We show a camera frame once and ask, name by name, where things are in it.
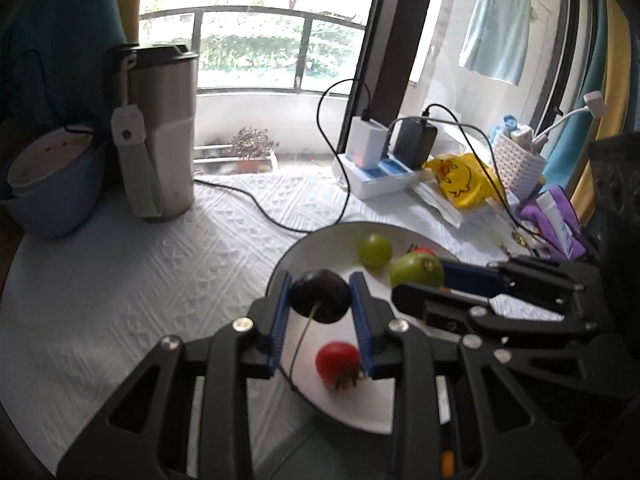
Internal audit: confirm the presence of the large green lime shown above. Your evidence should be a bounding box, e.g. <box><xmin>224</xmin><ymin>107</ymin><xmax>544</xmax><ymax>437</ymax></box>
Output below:
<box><xmin>390</xmin><ymin>252</ymin><xmax>445</xmax><ymax>288</ymax></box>

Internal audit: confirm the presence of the black charger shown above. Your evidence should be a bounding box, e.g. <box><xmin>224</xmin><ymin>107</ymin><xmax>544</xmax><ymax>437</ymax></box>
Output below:
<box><xmin>393</xmin><ymin>119</ymin><xmax>437</xmax><ymax>170</ymax></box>

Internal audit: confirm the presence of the potted plant on balcony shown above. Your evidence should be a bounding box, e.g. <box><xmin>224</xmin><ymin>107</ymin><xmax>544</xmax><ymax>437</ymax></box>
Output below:
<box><xmin>231</xmin><ymin>127</ymin><xmax>279</xmax><ymax>174</ymax></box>

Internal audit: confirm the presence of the black cable across table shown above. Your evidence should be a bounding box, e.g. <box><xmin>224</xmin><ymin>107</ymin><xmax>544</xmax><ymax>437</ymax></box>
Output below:
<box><xmin>387</xmin><ymin>103</ymin><xmax>566</xmax><ymax>261</ymax></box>

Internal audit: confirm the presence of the purple cloth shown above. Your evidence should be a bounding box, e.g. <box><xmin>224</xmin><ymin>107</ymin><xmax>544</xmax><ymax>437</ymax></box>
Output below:
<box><xmin>520</xmin><ymin>186</ymin><xmax>586</xmax><ymax>261</ymax></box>

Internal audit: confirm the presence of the white ceramic plate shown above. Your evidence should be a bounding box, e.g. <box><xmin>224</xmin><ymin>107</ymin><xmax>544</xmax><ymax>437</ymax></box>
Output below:
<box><xmin>274</xmin><ymin>222</ymin><xmax>457</xmax><ymax>434</ymax></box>

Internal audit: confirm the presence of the white charger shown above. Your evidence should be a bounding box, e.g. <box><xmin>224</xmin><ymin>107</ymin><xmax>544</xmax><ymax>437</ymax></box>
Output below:
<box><xmin>346</xmin><ymin>116</ymin><xmax>388</xmax><ymax>170</ymax></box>

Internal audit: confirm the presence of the white pink inner bowl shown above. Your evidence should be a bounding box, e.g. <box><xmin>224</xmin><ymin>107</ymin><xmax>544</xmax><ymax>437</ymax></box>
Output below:
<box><xmin>8</xmin><ymin>126</ymin><xmax>93</xmax><ymax>196</ymax></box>

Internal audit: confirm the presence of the white tissue pack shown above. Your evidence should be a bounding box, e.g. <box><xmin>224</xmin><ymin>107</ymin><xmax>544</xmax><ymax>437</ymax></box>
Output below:
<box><xmin>411</xmin><ymin>180</ymin><xmax>498</xmax><ymax>229</ymax></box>

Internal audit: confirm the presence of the small red cherry tomato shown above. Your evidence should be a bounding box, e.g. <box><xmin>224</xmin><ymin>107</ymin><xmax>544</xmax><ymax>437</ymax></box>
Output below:
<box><xmin>314</xmin><ymin>341</ymin><xmax>361</xmax><ymax>390</ymax></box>

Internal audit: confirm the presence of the hanging light blue towel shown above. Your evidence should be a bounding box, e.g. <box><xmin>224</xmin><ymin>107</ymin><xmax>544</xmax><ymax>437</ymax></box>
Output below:
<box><xmin>459</xmin><ymin>0</ymin><xmax>533</xmax><ymax>87</ymax></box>

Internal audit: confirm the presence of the white power strip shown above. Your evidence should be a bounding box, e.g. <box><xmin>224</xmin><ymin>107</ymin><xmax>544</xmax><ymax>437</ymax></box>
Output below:
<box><xmin>332</xmin><ymin>154</ymin><xmax>422</xmax><ymax>200</ymax></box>

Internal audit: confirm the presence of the dark cherry with stem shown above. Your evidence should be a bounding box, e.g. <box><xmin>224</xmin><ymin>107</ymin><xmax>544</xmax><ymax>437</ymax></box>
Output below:
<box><xmin>288</xmin><ymin>269</ymin><xmax>352</xmax><ymax>380</ymax></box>

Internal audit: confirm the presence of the white perforated basket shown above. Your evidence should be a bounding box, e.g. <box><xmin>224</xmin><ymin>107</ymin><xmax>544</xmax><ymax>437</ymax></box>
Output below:
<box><xmin>491</xmin><ymin>132</ymin><xmax>547</xmax><ymax>202</ymax></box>

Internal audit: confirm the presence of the blue bowl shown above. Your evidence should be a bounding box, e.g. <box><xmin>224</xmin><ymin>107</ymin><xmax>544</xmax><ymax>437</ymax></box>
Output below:
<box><xmin>1</xmin><ymin>127</ymin><xmax>104</xmax><ymax>240</ymax></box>

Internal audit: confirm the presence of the white embossed tablecloth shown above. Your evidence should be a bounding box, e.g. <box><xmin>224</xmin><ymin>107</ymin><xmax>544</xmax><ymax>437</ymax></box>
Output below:
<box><xmin>1</xmin><ymin>166</ymin><xmax>513</xmax><ymax>471</ymax></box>

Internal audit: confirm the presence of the white tube bottle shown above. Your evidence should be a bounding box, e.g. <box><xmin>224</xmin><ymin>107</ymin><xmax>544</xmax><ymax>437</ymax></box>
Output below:
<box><xmin>536</xmin><ymin>192</ymin><xmax>573</xmax><ymax>259</ymax></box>

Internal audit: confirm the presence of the stainless steel tumbler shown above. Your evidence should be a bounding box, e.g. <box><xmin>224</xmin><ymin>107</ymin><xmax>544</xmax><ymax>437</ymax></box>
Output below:
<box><xmin>111</xmin><ymin>44</ymin><xmax>198</xmax><ymax>222</ymax></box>

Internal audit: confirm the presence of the small green lime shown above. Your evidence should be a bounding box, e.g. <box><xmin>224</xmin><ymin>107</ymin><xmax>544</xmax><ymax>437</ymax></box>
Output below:
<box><xmin>358</xmin><ymin>233</ymin><xmax>393</xmax><ymax>269</ymax></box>

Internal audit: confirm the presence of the white desk lamp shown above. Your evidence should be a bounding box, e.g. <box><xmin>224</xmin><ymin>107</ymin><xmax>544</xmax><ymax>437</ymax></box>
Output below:
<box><xmin>532</xmin><ymin>90</ymin><xmax>606</xmax><ymax>153</ymax></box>

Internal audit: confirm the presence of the yellow duck bag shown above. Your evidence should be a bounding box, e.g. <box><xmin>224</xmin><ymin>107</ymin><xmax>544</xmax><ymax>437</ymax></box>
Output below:
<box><xmin>424</xmin><ymin>153</ymin><xmax>506</xmax><ymax>209</ymax></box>

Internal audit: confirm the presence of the black charger cable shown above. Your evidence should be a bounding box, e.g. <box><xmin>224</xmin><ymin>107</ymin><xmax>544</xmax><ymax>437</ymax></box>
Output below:
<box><xmin>193</xmin><ymin>77</ymin><xmax>373</xmax><ymax>235</ymax></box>

